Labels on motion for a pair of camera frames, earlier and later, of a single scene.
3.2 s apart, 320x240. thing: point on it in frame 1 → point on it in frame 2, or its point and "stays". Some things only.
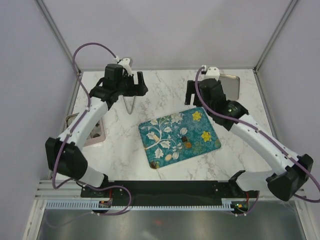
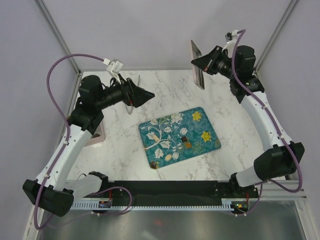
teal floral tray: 176,137 stays
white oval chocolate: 168,157 stays
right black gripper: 191,90 → 207,63
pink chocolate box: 96,135 stays
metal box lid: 231,86 → 198,77
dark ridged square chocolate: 184,139 stays
